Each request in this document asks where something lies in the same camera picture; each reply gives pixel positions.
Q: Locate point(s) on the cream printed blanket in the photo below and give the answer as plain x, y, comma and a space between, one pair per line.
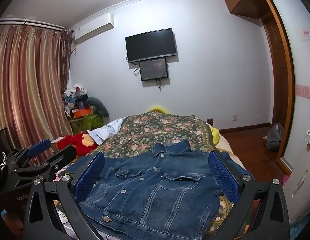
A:
230, 152

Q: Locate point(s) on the white wall socket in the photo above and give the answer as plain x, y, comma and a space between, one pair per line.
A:
234, 117

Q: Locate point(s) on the blue denim jacket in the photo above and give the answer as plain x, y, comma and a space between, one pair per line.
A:
150, 185

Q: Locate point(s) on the dark floral blanket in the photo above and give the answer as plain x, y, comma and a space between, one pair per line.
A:
157, 130

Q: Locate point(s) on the striped pink curtain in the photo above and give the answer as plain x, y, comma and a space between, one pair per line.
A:
27, 80

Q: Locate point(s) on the white curtain rail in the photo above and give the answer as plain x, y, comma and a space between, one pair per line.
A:
32, 24

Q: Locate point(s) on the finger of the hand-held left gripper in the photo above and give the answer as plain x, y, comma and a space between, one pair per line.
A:
65, 156
39, 146

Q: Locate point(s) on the wooden bed post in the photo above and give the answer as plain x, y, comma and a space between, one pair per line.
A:
210, 122

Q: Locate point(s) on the red plush toy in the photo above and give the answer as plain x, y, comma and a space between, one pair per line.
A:
77, 142

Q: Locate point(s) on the orange box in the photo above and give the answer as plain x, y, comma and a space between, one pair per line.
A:
82, 113

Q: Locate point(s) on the grey bag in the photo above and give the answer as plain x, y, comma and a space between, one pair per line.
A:
274, 137

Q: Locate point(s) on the pile of clutter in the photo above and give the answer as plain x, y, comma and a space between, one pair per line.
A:
75, 97

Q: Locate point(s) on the white printed paper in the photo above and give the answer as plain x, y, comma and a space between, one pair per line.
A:
62, 217

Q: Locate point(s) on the orange cloth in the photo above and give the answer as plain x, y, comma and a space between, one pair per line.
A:
9, 217

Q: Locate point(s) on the white air conditioner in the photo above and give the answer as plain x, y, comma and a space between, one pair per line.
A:
95, 27

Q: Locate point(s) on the large black wall television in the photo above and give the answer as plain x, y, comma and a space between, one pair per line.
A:
150, 45

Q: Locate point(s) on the red white sticker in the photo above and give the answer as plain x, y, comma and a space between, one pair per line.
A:
306, 34

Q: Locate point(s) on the white perforated panel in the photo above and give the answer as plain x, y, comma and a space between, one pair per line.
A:
302, 180

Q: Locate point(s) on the red box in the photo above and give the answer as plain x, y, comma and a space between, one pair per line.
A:
61, 143

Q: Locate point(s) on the small black wall monitor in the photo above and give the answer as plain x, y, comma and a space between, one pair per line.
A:
153, 68

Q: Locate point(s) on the pink plastic item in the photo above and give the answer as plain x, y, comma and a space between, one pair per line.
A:
285, 180

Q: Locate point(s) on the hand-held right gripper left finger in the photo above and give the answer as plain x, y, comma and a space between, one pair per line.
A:
90, 177

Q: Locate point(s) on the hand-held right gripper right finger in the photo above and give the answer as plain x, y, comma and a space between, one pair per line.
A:
225, 177

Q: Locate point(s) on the white shirt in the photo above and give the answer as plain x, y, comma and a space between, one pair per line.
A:
105, 132

